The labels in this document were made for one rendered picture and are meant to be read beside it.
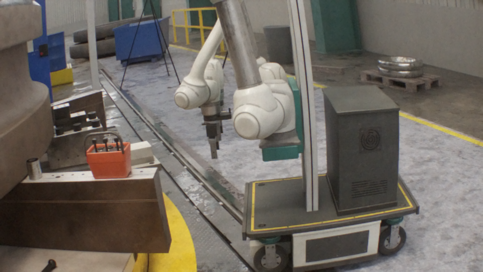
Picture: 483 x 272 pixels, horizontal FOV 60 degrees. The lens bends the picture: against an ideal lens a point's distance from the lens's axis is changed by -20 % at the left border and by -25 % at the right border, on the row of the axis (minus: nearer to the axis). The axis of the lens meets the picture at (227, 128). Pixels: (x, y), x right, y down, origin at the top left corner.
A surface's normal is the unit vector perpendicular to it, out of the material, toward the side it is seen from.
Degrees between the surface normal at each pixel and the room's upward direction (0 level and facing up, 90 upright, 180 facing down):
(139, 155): 72
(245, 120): 100
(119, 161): 97
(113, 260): 0
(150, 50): 90
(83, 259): 0
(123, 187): 90
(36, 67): 90
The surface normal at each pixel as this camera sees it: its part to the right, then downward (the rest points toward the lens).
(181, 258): -0.10, -0.96
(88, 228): -0.03, 0.26
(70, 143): 0.36, 0.21
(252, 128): -0.49, 0.36
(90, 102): 0.69, 0.12
